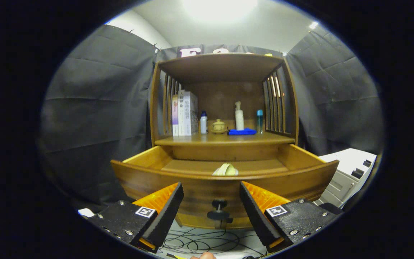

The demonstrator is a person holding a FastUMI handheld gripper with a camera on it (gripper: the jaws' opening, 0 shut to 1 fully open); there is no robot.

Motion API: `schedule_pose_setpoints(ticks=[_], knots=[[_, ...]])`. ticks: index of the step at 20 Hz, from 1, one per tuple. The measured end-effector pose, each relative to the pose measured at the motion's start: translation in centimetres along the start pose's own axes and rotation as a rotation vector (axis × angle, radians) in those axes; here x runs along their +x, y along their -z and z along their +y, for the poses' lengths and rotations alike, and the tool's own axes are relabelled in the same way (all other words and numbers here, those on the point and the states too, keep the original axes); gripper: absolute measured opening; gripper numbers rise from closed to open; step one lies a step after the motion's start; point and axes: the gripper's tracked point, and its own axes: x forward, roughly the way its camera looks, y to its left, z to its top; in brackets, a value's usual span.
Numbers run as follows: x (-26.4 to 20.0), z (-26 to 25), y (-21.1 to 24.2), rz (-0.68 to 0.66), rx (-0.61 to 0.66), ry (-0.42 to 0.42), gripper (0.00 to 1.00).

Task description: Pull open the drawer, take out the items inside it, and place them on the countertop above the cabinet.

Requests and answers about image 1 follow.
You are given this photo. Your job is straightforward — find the blue folded cloth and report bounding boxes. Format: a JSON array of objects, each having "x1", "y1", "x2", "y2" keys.
[{"x1": 227, "y1": 128, "x2": 257, "y2": 136}]

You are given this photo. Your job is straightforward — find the wooden cabinet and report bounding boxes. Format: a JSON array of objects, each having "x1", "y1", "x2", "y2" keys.
[{"x1": 149, "y1": 53, "x2": 300, "y2": 231}]

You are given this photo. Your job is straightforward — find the large ceiling light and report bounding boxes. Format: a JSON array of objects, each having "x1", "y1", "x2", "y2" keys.
[{"x1": 182, "y1": 0, "x2": 259, "y2": 22}]

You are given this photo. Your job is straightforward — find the white drawer unit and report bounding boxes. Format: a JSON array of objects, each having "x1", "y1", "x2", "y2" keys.
[{"x1": 315, "y1": 148, "x2": 377, "y2": 208}]

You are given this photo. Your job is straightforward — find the white grey patterned book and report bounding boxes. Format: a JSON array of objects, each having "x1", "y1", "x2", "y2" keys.
[{"x1": 183, "y1": 91, "x2": 199, "y2": 136}]

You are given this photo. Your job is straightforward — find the black floor cables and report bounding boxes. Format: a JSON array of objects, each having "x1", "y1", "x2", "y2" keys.
[{"x1": 160, "y1": 221, "x2": 268, "y2": 258}]

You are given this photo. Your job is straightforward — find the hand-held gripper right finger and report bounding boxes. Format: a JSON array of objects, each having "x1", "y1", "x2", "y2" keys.
[{"x1": 239, "y1": 181, "x2": 344, "y2": 253}]

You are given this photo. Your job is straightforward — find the white pump bottle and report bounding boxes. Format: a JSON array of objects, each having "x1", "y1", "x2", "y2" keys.
[{"x1": 235, "y1": 101, "x2": 245, "y2": 131}]

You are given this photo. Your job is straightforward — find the wooden countertop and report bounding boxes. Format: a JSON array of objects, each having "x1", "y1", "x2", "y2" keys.
[{"x1": 154, "y1": 130, "x2": 296, "y2": 146}]

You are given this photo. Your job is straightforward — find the purple spine book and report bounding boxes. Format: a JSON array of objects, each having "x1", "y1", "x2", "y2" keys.
[{"x1": 172, "y1": 94, "x2": 179, "y2": 136}]

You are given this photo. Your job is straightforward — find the yellow lidded teacup with saucer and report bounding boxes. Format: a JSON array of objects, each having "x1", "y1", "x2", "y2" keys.
[{"x1": 211, "y1": 119, "x2": 227, "y2": 135}]

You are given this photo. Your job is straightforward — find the pale green ceramic ornament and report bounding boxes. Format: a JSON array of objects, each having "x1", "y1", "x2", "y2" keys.
[{"x1": 212, "y1": 163, "x2": 239, "y2": 176}]

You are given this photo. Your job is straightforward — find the thin white book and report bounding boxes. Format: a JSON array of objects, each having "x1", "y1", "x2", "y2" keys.
[{"x1": 178, "y1": 90, "x2": 187, "y2": 136}]

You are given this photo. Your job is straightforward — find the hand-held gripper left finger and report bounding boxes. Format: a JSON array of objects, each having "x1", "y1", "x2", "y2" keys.
[{"x1": 85, "y1": 182, "x2": 184, "y2": 253}]

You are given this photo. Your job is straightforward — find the black drawer knob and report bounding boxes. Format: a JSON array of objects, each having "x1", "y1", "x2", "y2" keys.
[{"x1": 207, "y1": 199, "x2": 233, "y2": 223}]

